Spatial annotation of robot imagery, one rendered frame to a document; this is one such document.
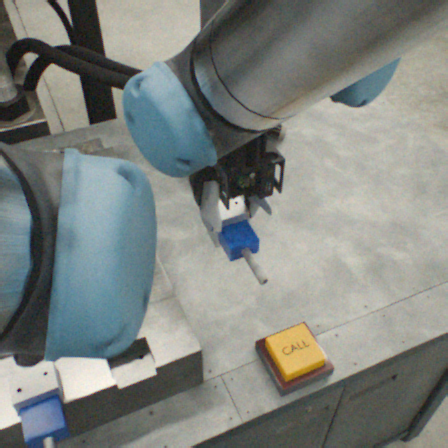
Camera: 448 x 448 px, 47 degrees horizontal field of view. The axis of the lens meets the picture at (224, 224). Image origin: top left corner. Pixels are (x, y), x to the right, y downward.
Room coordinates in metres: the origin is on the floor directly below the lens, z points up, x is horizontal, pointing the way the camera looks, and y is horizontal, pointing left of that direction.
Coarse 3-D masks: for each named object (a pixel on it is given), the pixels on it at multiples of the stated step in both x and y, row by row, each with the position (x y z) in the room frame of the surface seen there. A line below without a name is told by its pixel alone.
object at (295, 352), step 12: (300, 324) 0.39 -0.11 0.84; (276, 336) 0.37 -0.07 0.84; (288, 336) 0.37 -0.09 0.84; (300, 336) 0.37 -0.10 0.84; (312, 336) 0.37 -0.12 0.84; (276, 348) 0.35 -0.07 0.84; (288, 348) 0.35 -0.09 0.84; (300, 348) 0.35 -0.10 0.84; (312, 348) 0.35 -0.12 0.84; (276, 360) 0.34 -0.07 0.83; (288, 360) 0.33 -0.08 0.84; (300, 360) 0.33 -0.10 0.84; (312, 360) 0.33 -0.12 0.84; (324, 360) 0.34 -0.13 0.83; (288, 372) 0.32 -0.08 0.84; (300, 372) 0.32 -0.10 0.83
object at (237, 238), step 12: (240, 204) 0.50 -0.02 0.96; (228, 216) 0.48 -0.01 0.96; (240, 216) 0.48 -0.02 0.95; (228, 228) 0.47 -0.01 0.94; (240, 228) 0.47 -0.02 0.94; (216, 240) 0.47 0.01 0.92; (228, 240) 0.45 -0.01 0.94; (240, 240) 0.45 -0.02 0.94; (252, 240) 0.45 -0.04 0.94; (228, 252) 0.44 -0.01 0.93; (240, 252) 0.44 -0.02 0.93; (252, 252) 0.45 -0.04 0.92; (252, 264) 0.42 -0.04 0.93; (264, 276) 0.40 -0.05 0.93
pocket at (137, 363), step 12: (132, 348) 0.33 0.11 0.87; (144, 348) 0.34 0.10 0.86; (108, 360) 0.32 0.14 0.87; (120, 360) 0.32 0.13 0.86; (132, 360) 0.32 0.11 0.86; (144, 360) 0.32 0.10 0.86; (120, 372) 0.30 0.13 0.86; (132, 372) 0.30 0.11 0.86; (144, 372) 0.30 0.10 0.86; (156, 372) 0.30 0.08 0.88; (120, 384) 0.28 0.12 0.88
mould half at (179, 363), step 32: (160, 288) 0.41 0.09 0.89; (160, 320) 0.36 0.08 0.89; (160, 352) 0.31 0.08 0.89; (192, 352) 0.32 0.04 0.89; (0, 384) 0.27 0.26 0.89; (64, 384) 0.27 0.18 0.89; (96, 384) 0.27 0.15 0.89; (160, 384) 0.30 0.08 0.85; (192, 384) 0.31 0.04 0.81; (0, 416) 0.24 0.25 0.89; (96, 416) 0.26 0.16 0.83
